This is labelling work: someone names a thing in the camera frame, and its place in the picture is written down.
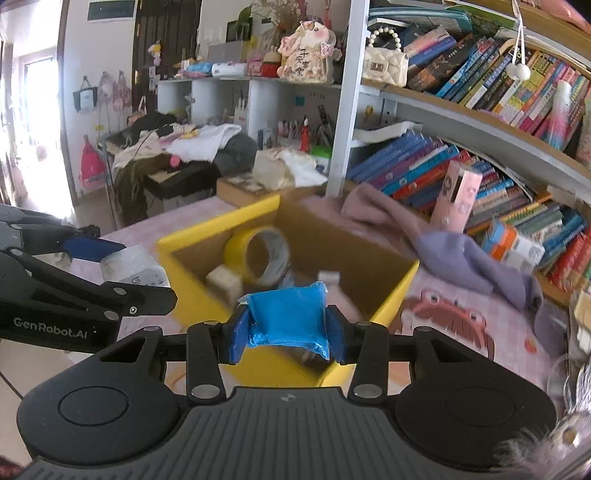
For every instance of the white cubby shelf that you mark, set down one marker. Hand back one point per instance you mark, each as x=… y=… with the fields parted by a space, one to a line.
x=268 y=106

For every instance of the cream quilted handbag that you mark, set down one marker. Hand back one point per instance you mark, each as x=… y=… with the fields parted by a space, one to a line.
x=385 y=64

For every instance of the blue plastic packet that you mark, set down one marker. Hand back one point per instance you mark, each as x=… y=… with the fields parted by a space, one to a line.
x=286 y=318

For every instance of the hanging tote bag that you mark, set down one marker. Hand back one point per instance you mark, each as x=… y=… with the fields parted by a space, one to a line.
x=85 y=99

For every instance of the red figurine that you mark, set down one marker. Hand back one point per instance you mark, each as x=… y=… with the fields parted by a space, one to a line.
x=304 y=136

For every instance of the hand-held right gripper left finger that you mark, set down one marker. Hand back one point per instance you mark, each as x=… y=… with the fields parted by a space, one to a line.
x=235 y=334

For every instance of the wooden box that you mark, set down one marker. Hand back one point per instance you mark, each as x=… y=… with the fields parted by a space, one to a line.
x=240 y=189

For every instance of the dark wooden door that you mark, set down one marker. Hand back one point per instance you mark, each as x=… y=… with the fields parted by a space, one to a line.
x=166 y=55

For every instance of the white roll packet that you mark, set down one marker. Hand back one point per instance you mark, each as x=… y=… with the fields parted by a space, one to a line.
x=228 y=69

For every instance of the purple cloth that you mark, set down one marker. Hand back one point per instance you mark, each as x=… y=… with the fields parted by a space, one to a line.
x=452 y=258

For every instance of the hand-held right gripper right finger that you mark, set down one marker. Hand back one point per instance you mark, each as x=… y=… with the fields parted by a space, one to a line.
x=339 y=334

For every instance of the white rectangular charger block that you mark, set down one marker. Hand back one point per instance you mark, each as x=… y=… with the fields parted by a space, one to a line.
x=224 y=281

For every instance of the orange white carton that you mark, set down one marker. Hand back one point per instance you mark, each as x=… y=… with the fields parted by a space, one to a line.
x=517 y=247

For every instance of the blue wipes packet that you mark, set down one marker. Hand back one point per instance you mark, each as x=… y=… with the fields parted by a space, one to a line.
x=198 y=69

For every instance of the tall white bookshelf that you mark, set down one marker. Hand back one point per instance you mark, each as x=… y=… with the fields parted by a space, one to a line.
x=346 y=92

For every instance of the pink carton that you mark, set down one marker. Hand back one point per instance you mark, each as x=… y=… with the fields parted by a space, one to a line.
x=457 y=194

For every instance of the pink gradient tube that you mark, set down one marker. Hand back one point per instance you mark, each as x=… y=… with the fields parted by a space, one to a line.
x=561 y=115

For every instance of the dark grey garment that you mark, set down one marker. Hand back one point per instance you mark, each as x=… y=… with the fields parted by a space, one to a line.
x=235 y=150

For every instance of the cream cloth bundle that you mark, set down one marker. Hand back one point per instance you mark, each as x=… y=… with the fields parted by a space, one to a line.
x=277 y=170

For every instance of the shelf row of colourful books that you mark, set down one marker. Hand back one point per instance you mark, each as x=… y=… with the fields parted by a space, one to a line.
x=498 y=78

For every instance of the pink plush toy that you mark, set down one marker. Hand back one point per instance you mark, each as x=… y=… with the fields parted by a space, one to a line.
x=556 y=8

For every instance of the pink hanging bag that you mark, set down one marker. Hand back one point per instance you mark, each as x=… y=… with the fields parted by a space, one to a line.
x=91 y=168

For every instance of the white hanging pompom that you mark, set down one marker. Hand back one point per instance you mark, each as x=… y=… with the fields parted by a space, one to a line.
x=522 y=70

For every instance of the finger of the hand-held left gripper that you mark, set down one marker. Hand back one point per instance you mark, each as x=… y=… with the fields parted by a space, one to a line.
x=92 y=248
x=138 y=297

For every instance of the yellow tape roll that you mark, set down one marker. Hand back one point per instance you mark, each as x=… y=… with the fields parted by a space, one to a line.
x=240 y=249

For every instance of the grey fluffy pompom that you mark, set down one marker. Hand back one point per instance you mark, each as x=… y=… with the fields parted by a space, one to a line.
x=535 y=443

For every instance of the green wall sign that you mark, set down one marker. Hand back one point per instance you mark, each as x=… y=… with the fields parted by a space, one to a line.
x=111 y=10

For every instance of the row of upright books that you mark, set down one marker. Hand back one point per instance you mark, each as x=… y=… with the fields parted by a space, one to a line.
x=415 y=170

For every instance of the brown garment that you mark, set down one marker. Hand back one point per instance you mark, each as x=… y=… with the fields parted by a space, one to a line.
x=134 y=189

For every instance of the pile of clothes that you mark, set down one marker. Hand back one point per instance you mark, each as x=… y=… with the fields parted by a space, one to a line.
x=203 y=141

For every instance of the person's red clothing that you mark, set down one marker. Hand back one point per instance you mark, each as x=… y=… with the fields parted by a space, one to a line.
x=9 y=468

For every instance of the dried flower bouquet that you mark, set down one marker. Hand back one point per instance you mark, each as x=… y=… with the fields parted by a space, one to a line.
x=272 y=11

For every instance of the yellow cardboard box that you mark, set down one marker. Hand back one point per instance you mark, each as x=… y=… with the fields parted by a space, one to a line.
x=203 y=286

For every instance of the white tissue pack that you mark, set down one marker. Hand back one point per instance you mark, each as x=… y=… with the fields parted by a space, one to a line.
x=134 y=267

